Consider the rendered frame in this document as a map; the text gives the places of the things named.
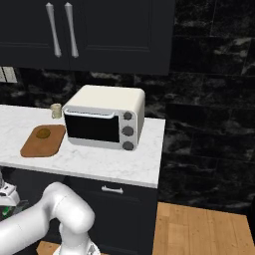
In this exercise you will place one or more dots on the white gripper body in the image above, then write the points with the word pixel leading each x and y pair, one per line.
pixel 8 196

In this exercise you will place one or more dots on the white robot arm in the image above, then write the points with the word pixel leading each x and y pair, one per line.
pixel 66 212

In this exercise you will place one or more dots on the brown wooden cutting board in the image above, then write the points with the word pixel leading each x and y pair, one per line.
pixel 41 146

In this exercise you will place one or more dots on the brown avocado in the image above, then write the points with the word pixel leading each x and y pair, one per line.
pixel 43 133

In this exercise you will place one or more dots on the beige mug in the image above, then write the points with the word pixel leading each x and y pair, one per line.
pixel 56 111

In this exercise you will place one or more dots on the black glass toaster oven door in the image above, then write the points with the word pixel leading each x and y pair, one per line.
pixel 92 127

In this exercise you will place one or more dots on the dark base cupboard door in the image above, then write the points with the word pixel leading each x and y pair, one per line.
pixel 129 225

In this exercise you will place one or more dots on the grey toaster oven knob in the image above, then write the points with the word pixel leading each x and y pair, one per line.
pixel 127 145
pixel 127 115
pixel 127 130

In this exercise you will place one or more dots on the dark drawer front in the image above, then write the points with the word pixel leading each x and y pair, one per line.
pixel 139 194

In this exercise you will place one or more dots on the white toaster oven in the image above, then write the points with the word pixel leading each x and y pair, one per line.
pixel 109 99

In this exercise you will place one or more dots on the grey wall socket plate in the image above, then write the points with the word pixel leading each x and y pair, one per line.
pixel 7 74

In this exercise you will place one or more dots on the dark wall cupboard door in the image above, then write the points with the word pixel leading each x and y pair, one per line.
pixel 23 33
pixel 123 33

